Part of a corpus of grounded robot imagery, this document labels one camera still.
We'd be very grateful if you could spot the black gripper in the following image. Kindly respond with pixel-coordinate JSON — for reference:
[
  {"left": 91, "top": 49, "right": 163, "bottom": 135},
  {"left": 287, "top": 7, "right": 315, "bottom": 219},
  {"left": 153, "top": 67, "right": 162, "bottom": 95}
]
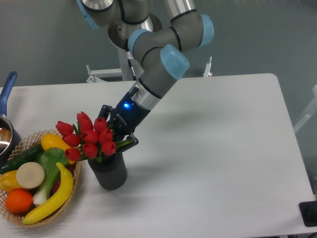
[{"left": 97, "top": 92, "right": 150, "bottom": 152}]

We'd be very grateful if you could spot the red tulip bouquet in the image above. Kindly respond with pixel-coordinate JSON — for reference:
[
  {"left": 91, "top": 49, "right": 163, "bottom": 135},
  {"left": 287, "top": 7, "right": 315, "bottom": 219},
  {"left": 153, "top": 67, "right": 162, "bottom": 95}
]
[{"left": 55, "top": 112, "right": 118, "bottom": 163}]

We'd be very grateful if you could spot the dark grey ribbed vase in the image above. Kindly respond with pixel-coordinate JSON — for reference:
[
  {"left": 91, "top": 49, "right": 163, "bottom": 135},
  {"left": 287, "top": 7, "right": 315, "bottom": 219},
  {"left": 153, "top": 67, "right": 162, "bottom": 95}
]
[{"left": 88, "top": 153, "right": 127, "bottom": 190}]

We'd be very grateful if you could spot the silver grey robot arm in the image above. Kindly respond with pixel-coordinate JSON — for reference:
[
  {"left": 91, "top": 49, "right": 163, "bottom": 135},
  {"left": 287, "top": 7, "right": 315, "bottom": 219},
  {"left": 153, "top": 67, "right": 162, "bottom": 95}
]
[{"left": 77, "top": 0, "right": 214, "bottom": 151}]

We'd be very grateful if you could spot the yellow squash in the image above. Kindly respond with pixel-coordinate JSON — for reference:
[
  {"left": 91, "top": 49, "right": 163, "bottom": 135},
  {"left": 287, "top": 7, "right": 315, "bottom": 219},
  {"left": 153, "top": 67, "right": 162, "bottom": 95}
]
[{"left": 38, "top": 133, "right": 76, "bottom": 168}]

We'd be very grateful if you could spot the green bok choy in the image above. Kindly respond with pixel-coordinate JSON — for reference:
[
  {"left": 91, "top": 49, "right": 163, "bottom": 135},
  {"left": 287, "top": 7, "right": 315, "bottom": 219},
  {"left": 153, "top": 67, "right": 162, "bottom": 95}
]
[{"left": 33, "top": 147, "right": 68, "bottom": 206}]

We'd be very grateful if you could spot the yellow banana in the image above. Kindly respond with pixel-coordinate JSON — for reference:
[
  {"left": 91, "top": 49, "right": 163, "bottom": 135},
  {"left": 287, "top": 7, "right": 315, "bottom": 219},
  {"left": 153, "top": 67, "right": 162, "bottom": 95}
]
[{"left": 22, "top": 162, "right": 74, "bottom": 225}]

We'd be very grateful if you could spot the green cucumber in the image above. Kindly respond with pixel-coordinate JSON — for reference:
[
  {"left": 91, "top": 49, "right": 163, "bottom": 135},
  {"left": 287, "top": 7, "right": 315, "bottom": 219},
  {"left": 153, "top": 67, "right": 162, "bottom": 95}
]
[{"left": 0, "top": 144, "right": 44, "bottom": 175}]

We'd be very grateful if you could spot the white stand foot with bolt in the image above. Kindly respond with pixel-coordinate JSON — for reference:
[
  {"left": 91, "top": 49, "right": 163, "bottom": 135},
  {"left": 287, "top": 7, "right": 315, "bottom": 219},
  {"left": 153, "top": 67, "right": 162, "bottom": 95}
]
[{"left": 203, "top": 56, "right": 213, "bottom": 77}]

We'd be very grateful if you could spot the beige round radish slice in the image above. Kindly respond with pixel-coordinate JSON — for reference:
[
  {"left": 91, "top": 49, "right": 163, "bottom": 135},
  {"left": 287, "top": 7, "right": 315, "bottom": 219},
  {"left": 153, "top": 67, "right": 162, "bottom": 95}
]
[{"left": 16, "top": 162, "right": 45, "bottom": 189}]

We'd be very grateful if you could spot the yellow bell pepper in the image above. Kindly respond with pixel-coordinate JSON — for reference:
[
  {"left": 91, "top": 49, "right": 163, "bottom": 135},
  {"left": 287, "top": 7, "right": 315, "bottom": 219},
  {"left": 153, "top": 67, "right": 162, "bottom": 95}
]
[{"left": 0, "top": 170, "right": 23, "bottom": 192}]

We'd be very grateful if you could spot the orange fruit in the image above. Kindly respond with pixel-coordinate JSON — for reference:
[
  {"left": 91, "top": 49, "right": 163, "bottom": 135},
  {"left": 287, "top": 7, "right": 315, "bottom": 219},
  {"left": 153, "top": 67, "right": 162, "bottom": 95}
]
[{"left": 5, "top": 189, "right": 33, "bottom": 213}]

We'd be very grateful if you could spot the woven wicker basket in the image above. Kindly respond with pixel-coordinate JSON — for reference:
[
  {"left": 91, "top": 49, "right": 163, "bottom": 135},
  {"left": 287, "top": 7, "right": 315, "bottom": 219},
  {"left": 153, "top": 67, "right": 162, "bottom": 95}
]
[{"left": 0, "top": 129, "right": 82, "bottom": 228}]

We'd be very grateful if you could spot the black device at table edge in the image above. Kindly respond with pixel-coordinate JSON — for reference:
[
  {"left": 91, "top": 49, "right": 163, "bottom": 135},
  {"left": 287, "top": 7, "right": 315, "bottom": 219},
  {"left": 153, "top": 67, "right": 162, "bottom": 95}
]
[{"left": 299, "top": 201, "right": 317, "bottom": 227}]

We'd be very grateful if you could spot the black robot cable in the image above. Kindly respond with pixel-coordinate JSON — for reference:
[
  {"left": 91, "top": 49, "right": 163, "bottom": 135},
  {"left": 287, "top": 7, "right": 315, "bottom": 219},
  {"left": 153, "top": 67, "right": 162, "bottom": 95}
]
[{"left": 125, "top": 49, "right": 138, "bottom": 81}]

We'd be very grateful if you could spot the blue handled saucepan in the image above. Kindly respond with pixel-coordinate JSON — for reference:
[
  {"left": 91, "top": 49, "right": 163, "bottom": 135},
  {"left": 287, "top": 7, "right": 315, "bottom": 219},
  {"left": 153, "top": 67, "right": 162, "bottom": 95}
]
[{"left": 0, "top": 71, "right": 21, "bottom": 167}]

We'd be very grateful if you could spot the white frame at right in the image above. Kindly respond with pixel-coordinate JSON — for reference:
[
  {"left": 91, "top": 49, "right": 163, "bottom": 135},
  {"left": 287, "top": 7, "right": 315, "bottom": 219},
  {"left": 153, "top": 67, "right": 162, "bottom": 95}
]
[{"left": 293, "top": 85, "right": 317, "bottom": 134}]

